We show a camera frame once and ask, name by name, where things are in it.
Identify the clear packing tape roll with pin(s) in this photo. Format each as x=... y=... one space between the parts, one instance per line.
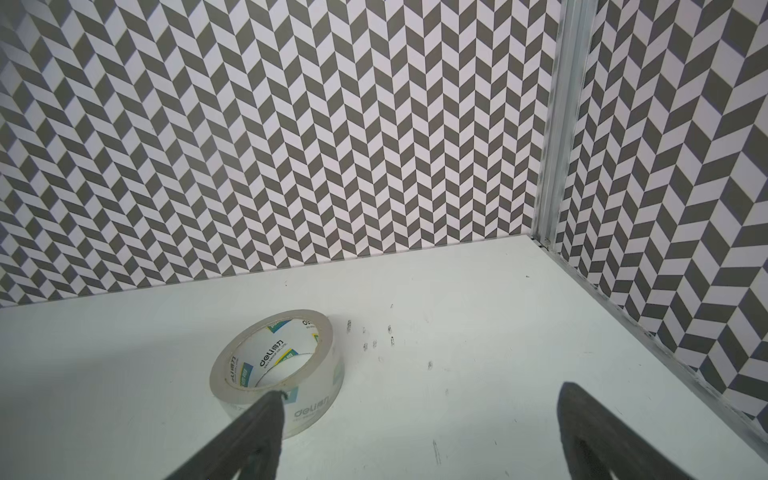
x=294 y=352

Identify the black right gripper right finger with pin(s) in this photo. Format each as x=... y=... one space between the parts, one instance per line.
x=598 y=445

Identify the aluminium corner post right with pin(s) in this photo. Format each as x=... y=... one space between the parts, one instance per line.
x=569 y=68

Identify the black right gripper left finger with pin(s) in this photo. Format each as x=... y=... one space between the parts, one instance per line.
x=248 y=448

